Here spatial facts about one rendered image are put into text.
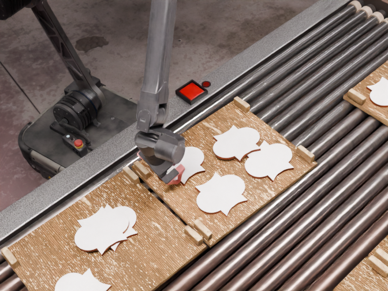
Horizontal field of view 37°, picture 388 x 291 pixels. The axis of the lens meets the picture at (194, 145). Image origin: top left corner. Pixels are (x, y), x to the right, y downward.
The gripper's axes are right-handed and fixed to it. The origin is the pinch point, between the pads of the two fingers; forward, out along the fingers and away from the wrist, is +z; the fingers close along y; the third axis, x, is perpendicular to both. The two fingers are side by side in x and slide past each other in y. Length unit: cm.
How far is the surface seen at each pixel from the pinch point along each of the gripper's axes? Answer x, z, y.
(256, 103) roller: -36.9, 14.9, 5.1
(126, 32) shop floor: -55, 119, 166
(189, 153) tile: -8.4, 3.2, 1.1
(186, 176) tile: -2.9, 1.4, -4.8
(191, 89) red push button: -25.5, 10.5, 23.3
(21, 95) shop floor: 19, 96, 159
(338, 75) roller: -65, 24, -3
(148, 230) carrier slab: 15.0, -3.2, -11.6
